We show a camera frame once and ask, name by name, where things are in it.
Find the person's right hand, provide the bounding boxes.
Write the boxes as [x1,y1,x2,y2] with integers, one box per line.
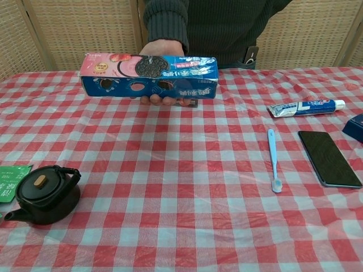
[138,39,185,107]

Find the blue pink cookie box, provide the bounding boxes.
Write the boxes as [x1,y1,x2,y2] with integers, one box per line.
[78,52,220,100]

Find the clear plastic package red items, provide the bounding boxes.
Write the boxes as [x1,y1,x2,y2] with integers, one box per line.
[175,98,199,109]

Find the dark blue box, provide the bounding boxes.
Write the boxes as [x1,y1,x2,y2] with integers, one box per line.
[341,113,363,144]

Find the dark knit sweater sleeve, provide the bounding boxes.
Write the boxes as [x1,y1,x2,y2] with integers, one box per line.
[142,0,190,55]

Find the person's dark sweater torso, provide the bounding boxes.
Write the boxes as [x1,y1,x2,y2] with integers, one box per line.
[183,0,293,70]

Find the woven rattan screen panel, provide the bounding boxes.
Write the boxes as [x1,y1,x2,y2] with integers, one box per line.
[0,0,48,82]
[23,0,147,72]
[255,0,361,70]
[334,0,363,69]

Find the phone in trouser pocket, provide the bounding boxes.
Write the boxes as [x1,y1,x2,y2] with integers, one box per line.
[242,46,260,66]

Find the blue white toothpaste tube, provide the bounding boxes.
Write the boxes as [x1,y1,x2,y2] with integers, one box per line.
[268,99,347,118]

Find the light blue toothbrush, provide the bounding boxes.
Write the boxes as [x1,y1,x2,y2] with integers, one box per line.
[267,129,284,194]

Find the black cast iron teapot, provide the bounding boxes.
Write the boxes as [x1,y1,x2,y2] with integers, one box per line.
[3,165,82,226]

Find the red white checkered tablecloth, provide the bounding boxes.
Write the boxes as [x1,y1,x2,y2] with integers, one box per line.
[0,66,363,272]

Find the black smartphone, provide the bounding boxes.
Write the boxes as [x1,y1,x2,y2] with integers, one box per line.
[297,130,363,189]

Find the green tea packet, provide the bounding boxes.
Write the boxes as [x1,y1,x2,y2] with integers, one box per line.
[0,164,35,204]

